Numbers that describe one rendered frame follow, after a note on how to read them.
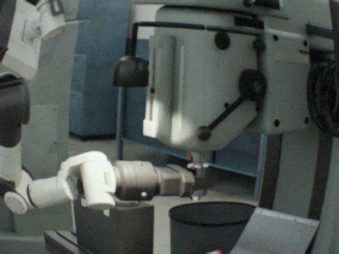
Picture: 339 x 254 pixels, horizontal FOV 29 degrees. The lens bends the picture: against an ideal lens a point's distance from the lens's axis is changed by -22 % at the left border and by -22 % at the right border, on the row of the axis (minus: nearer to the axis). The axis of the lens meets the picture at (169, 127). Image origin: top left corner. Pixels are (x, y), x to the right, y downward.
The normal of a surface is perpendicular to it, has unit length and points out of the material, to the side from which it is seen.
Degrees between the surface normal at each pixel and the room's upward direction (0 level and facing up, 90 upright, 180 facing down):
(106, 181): 59
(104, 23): 90
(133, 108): 90
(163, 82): 90
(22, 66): 96
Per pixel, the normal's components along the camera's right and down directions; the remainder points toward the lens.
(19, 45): 0.76, -0.41
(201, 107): -0.04, 0.15
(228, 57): 0.60, 0.15
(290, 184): -0.80, 0.06
